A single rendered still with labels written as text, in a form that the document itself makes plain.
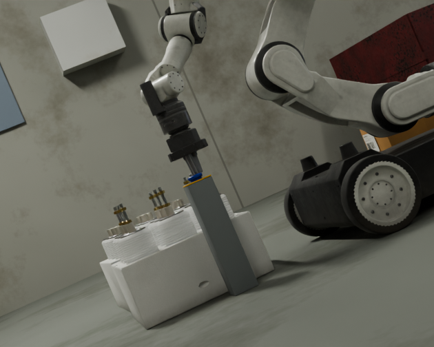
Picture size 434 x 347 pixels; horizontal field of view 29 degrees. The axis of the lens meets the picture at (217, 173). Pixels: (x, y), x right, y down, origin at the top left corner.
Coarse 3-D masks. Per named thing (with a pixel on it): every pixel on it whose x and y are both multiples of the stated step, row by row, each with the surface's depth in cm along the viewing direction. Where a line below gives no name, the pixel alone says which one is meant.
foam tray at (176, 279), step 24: (240, 216) 234; (192, 240) 231; (240, 240) 233; (120, 264) 245; (144, 264) 228; (168, 264) 229; (192, 264) 230; (216, 264) 232; (264, 264) 234; (144, 288) 227; (168, 288) 229; (192, 288) 230; (216, 288) 231; (144, 312) 227; (168, 312) 228
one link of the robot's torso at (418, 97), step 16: (416, 80) 234; (432, 80) 234; (384, 96) 232; (400, 96) 232; (416, 96) 233; (432, 96) 234; (384, 112) 232; (400, 112) 232; (416, 112) 233; (432, 112) 235
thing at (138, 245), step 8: (136, 232) 232; (144, 232) 232; (120, 240) 233; (128, 240) 231; (136, 240) 231; (144, 240) 232; (152, 240) 234; (128, 248) 232; (136, 248) 231; (144, 248) 231; (152, 248) 233; (128, 256) 232; (136, 256) 231; (144, 256) 231
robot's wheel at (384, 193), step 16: (368, 160) 209; (384, 160) 210; (400, 160) 210; (352, 176) 208; (368, 176) 210; (384, 176) 211; (400, 176) 212; (416, 176) 211; (352, 192) 207; (368, 192) 210; (384, 192) 211; (400, 192) 212; (416, 192) 210; (352, 208) 207; (368, 208) 210; (384, 208) 210; (400, 208) 211; (416, 208) 210; (368, 224) 207; (384, 224) 208; (400, 224) 209
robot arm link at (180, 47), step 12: (192, 12) 252; (168, 24) 253; (180, 24) 251; (192, 24) 249; (168, 36) 254; (180, 36) 251; (192, 36) 252; (168, 48) 249; (180, 48) 248; (180, 60) 246
